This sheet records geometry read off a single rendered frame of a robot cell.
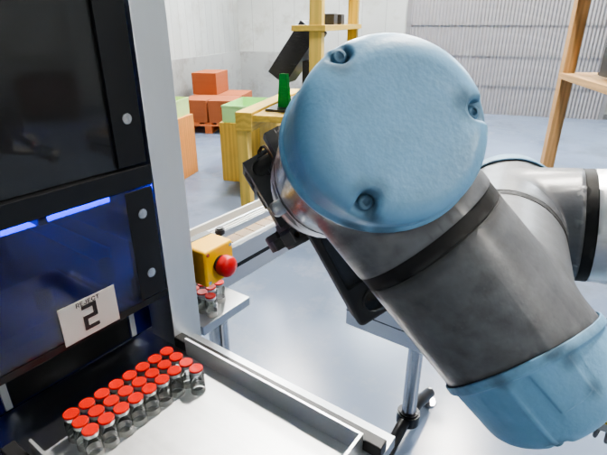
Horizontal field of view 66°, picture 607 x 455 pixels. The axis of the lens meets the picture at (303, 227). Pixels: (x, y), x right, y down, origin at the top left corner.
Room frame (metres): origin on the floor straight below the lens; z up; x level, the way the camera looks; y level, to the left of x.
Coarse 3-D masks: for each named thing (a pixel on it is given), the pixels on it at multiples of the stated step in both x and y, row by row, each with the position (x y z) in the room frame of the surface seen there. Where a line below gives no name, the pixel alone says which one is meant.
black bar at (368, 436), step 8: (176, 336) 0.66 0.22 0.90; (184, 336) 0.66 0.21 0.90; (176, 344) 0.66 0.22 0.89; (184, 344) 0.64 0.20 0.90; (200, 344) 0.64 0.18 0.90; (216, 352) 0.62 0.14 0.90; (232, 360) 0.60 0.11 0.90; (248, 368) 0.58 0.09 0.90; (264, 376) 0.56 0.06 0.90; (288, 392) 0.53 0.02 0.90; (304, 400) 0.51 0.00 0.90; (320, 408) 0.50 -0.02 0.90; (336, 416) 0.48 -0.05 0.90; (352, 424) 0.47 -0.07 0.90; (368, 432) 0.46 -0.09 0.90; (368, 440) 0.44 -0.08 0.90; (376, 440) 0.44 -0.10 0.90; (384, 440) 0.44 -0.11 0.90; (368, 448) 0.44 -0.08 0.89; (376, 448) 0.43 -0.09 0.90; (384, 448) 0.44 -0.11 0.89
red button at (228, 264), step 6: (222, 258) 0.74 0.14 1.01; (228, 258) 0.74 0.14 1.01; (234, 258) 0.75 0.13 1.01; (222, 264) 0.73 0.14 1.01; (228, 264) 0.73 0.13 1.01; (234, 264) 0.74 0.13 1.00; (216, 270) 0.73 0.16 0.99; (222, 270) 0.72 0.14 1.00; (228, 270) 0.73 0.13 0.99; (234, 270) 0.74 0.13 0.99; (228, 276) 0.73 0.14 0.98
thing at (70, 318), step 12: (108, 288) 0.58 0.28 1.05; (84, 300) 0.55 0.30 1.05; (96, 300) 0.56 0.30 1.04; (108, 300) 0.58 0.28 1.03; (60, 312) 0.52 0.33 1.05; (72, 312) 0.53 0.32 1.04; (84, 312) 0.55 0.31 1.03; (108, 312) 0.57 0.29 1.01; (72, 324) 0.53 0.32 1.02; (84, 324) 0.54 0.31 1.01; (108, 324) 0.57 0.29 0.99; (72, 336) 0.53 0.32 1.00; (84, 336) 0.54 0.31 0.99
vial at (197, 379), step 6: (192, 366) 0.55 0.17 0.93; (198, 366) 0.55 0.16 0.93; (192, 372) 0.54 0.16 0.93; (198, 372) 0.54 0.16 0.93; (192, 378) 0.54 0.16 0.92; (198, 378) 0.54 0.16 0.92; (204, 378) 0.55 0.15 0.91; (192, 384) 0.54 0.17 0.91; (198, 384) 0.54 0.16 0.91; (204, 384) 0.55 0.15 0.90; (192, 390) 0.54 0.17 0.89; (198, 390) 0.54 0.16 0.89; (204, 390) 0.55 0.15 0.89
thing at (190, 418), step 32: (192, 352) 0.63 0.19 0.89; (224, 384) 0.57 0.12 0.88; (256, 384) 0.54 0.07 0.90; (160, 416) 0.50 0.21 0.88; (192, 416) 0.50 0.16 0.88; (224, 416) 0.50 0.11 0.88; (256, 416) 0.50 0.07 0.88; (288, 416) 0.50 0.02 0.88; (320, 416) 0.48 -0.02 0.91; (32, 448) 0.43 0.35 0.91; (64, 448) 0.45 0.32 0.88; (128, 448) 0.45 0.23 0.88; (160, 448) 0.45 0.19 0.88; (192, 448) 0.45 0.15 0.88; (224, 448) 0.45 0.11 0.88; (256, 448) 0.45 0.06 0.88; (288, 448) 0.45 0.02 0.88; (320, 448) 0.45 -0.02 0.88; (352, 448) 0.42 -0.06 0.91
